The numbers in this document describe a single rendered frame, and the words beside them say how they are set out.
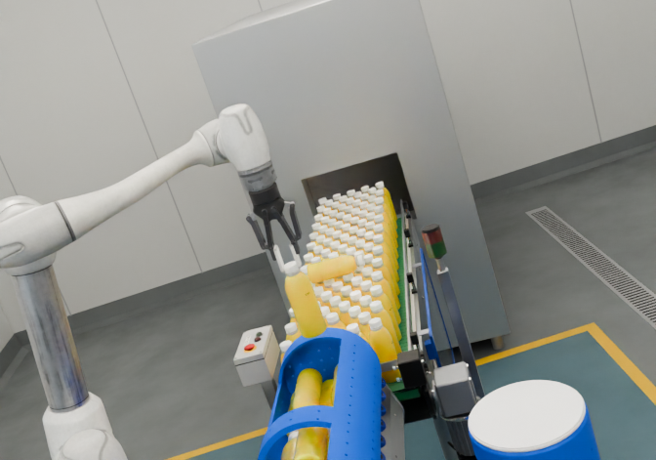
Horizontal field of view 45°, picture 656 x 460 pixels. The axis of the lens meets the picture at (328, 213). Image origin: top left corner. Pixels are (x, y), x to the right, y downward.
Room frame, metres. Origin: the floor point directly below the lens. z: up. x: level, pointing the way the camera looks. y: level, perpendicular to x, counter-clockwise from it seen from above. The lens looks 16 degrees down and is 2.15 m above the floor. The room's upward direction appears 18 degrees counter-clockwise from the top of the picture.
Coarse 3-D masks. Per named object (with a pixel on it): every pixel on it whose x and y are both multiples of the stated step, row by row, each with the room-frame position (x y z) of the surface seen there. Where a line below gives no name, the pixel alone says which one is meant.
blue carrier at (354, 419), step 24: (336, 336) 1.99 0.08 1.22; (288, 360) 2.07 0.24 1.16; (312, 360) 2.06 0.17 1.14; (336, 360) 2.05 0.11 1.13; (360, 360) 1.91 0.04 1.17; (288, 384) 2.07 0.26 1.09; (336, 384) 1.75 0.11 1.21; (360, 384) 1.79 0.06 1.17; (312, 408) 1.64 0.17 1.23; (336, 408) 1.65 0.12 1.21; (360, 408) 1.69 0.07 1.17; (288, 432) 1.60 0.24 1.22; (336, 432) 1.55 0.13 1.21; (360, 432) 1.60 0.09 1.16; (264, 456) 1.62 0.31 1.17; (336, 456) 1.47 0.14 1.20; (360, 456) 1.51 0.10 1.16
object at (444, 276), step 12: (444, 276) 2.47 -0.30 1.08; (444, 288) 2.47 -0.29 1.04; (456, 300) 2.47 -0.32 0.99; (456, 312) 2.47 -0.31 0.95; (456, 324) 2.47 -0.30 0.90; (456, 336) 2.47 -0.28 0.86; (468, 348) 2.47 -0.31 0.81; (468, 360) 2.47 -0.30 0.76; (480, 384) 2.47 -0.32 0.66; (480, 396) 2.47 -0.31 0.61
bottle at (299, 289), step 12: (288, 276) 1.97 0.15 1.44; (300, 276) 1.96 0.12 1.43; (288, 288) 1.96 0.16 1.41; (300, 288) 1.95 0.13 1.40; (312, 288) 1.97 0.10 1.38; (300, 300) 1.95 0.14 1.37; (312, 300) 1.96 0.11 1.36; (300, 312) 1.95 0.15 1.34; (312, 312) 1.95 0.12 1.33; (300, 324) 1.96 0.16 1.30; (312, 324) 1.95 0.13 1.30; (324, 324) 1.97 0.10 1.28; (312, 336) 1.95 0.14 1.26
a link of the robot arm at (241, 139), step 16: (224, 112) 1.96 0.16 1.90; (240, 112) 1.94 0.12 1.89; (224, 128) 1.94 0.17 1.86; (240, 128) 1.93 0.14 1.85; (256, 128) 1.94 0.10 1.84; (224, 144) 1.96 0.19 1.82; (240, 144) 1.92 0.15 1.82; (256, 144) 1.93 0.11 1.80; (240, 160) 1.93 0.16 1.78; (256, 160) 1.93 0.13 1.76
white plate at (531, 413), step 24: (528, 384) 1.77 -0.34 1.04; (552, 384) 1.73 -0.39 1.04; (480, 408) 1.73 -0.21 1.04; (504, 408) 1.70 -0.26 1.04; (528, 408) 1.67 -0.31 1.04; (552, 408) 1.64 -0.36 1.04; (576, 408) 1.61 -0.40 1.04; (480, 432) 1.64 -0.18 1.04; (504, 432) 1.61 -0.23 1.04; (528, 432) 1.58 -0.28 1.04; (552, 432) 1.55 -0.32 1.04
